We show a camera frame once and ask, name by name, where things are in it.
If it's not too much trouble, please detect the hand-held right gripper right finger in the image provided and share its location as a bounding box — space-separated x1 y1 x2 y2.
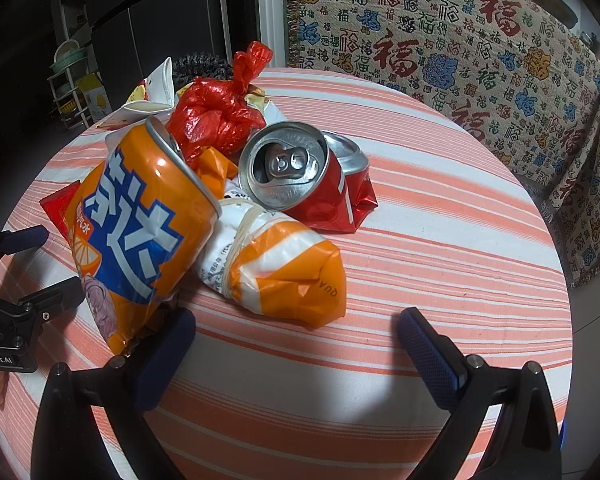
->
398 307 563 480

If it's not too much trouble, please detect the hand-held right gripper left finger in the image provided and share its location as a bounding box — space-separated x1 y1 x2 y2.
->
30 307 197 480

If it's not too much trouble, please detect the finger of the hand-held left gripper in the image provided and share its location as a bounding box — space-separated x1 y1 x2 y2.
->
17 275 87 333
0 225 49 281

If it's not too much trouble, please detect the crushed orange soda can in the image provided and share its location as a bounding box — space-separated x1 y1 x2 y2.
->
64 116 223 356

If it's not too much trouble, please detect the crushed red soda can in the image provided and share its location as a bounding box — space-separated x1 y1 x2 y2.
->
237 121 379 233

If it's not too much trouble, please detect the red snack packet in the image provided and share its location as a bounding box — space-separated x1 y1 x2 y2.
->
39 182 83 251

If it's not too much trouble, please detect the orange striped tablecloth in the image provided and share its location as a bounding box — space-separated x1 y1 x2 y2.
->
2 67 573 480

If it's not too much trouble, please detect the white storage rack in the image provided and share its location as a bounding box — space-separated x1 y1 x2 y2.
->
47 40 98 128

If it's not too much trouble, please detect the orange and white plastic bag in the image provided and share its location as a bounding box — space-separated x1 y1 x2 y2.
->
192 146 348 330

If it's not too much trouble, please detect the yellow box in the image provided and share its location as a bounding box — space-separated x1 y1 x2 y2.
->
77 75 114 116

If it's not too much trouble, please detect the green bowl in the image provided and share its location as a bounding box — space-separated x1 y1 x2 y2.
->
50 41 89 73

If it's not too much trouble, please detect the white paper carton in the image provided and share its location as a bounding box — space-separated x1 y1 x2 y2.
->
105 56 178 128

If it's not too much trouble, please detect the red plastic bag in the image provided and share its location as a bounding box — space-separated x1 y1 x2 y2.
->
166 41 275 171

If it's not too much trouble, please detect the black foam net sleeve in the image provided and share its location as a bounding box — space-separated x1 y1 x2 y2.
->
172 52 233 83

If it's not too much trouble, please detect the crumpled snack wrapper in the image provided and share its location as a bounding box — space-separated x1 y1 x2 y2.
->
240 85 288 126

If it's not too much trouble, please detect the printed blanket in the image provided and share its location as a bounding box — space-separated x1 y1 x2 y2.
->
282 0 600 288

